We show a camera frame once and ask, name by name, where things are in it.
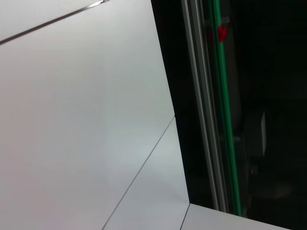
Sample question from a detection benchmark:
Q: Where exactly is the green strip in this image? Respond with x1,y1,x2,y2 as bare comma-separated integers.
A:
208,0,242,215

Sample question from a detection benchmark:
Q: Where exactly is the small red clip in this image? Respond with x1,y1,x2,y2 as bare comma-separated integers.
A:
208,25,228,43

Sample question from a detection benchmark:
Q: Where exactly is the aluminium profile post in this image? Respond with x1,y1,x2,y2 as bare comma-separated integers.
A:
181,0,228,213

